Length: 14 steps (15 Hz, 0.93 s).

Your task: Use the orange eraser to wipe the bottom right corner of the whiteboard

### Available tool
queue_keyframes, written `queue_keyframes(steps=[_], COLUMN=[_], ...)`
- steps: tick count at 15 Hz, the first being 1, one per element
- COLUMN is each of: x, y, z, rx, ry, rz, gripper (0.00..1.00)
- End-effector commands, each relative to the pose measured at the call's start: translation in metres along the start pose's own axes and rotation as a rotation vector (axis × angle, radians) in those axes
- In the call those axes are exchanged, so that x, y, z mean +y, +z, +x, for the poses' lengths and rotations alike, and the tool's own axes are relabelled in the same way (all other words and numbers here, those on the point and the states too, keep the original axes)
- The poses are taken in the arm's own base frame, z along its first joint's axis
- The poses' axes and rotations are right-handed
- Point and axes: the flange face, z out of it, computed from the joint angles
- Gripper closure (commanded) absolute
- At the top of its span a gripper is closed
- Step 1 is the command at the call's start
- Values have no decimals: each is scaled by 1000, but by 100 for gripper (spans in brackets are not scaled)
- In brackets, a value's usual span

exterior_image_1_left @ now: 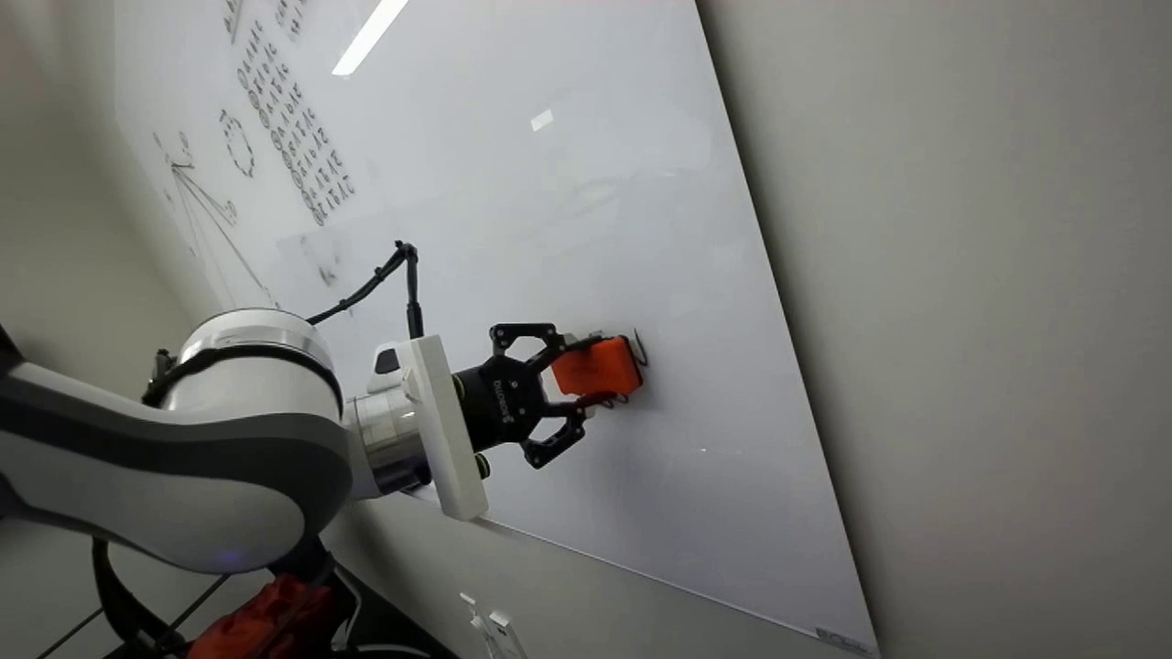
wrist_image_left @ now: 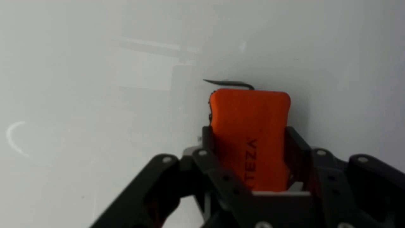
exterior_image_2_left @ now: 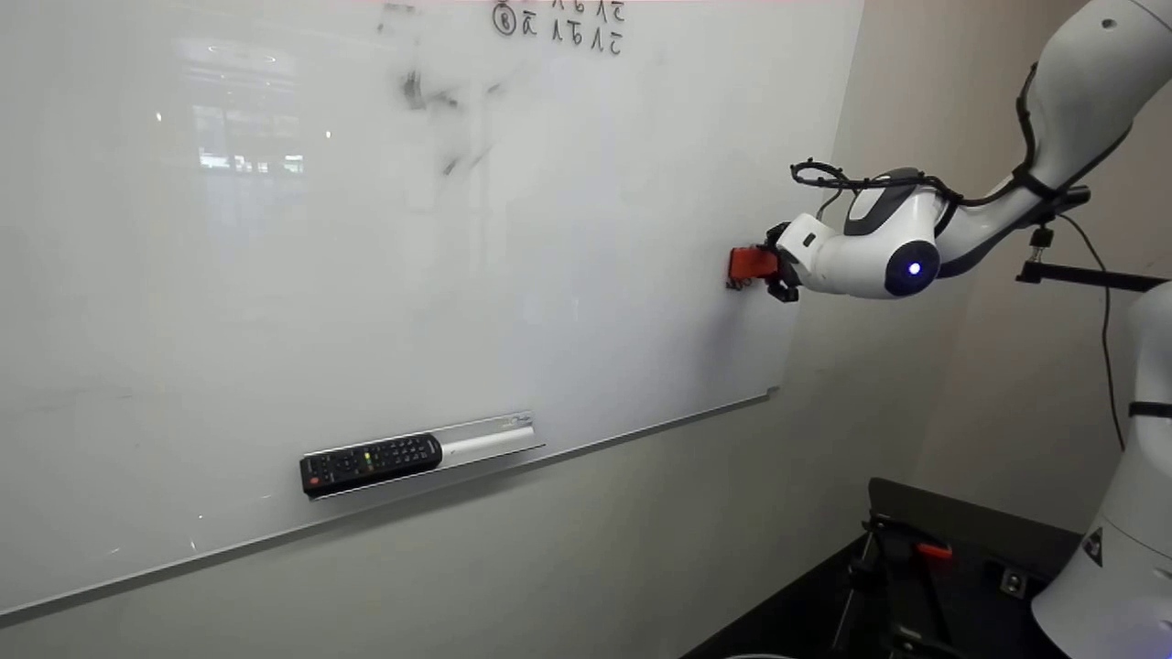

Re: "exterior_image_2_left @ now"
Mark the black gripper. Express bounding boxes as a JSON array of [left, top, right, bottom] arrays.
[[767, 221, 813, 307]]

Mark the black remote control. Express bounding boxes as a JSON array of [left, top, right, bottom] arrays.
[[298, 429, 446, 502]]

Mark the thin camera cable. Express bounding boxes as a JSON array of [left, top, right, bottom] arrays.
[[1060, 211, 1132, 459]]

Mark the black camera stand bar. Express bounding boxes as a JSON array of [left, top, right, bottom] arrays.
[[1016, 221, 1172, 296]]

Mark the large white glass whiteboard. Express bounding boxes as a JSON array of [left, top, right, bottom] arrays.
[[0, 0, 869, 617]]

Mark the black clamp with red handle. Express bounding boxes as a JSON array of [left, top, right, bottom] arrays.
[[835, 509, 968, 659]]

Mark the orange felt eraser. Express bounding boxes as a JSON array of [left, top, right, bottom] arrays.
[[727, 243, 785, 293]]

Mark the black exterior camera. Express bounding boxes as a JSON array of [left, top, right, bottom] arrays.
[[1031, 181, 1094, 221]]

